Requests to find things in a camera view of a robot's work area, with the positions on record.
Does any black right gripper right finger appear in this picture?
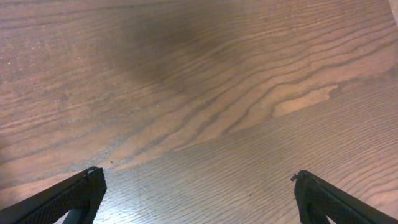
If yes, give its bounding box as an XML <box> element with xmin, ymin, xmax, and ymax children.
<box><xmin>291</xmin><ymin>170</ymin><xmax>397</xmax><ymax>224</ymax></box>

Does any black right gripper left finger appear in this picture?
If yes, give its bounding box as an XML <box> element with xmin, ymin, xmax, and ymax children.
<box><xmin>1</xmin><ymin>167</ymin><xmax>107</xmax><ymax>224</ymax></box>

